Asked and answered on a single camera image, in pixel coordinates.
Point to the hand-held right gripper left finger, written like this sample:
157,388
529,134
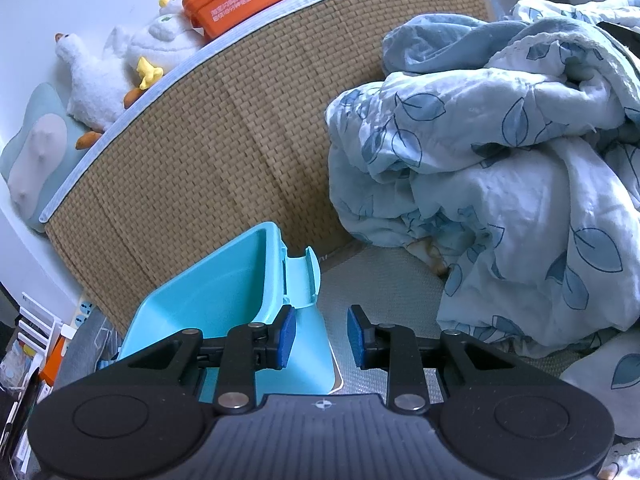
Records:
285,337

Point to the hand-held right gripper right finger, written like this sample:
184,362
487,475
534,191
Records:
356,337

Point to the blue plastic storage bin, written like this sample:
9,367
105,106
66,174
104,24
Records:
200,300

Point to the thin beige board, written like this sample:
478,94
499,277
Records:
338,382

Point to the grey fabric cushion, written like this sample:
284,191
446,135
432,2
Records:
92,345

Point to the white power strip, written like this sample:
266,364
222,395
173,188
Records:
84,314

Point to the woven rattan headboard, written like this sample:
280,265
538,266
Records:
225,135

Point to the floral blue blanket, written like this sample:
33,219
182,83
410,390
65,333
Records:
500,160

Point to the white router with antennas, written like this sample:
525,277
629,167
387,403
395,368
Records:
37,320

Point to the stack of books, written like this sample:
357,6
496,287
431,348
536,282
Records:
20,410

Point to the light blue cloud pillow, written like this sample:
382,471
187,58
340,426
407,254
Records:
37,155

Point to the white goose plush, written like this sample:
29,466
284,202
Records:
95,90

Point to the white duck plush yellow beak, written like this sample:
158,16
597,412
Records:
165,40

